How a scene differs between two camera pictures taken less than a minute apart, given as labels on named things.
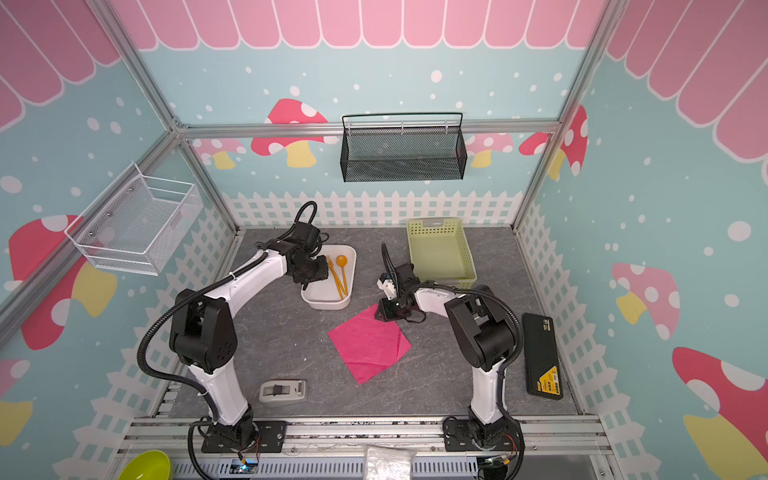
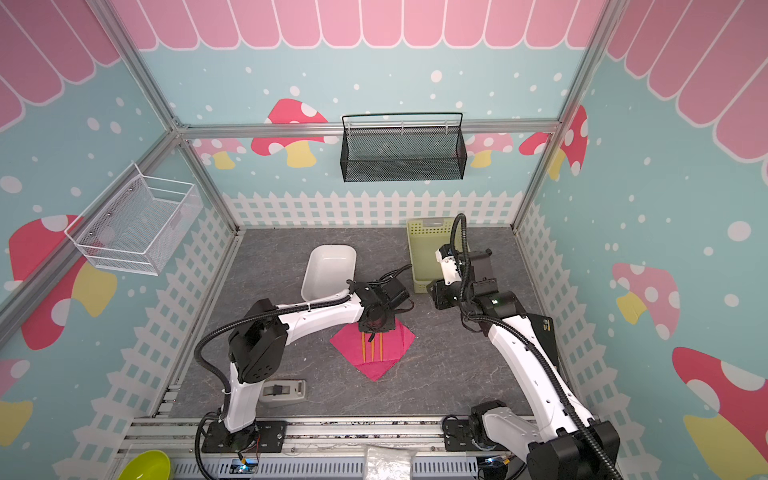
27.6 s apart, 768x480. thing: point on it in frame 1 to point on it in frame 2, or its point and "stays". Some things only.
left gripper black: x=322 y=274 to x=391 y=324
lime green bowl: x=148 y=465 stays
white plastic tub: x=323 y=295 stays
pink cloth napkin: x=369 y=344 stays
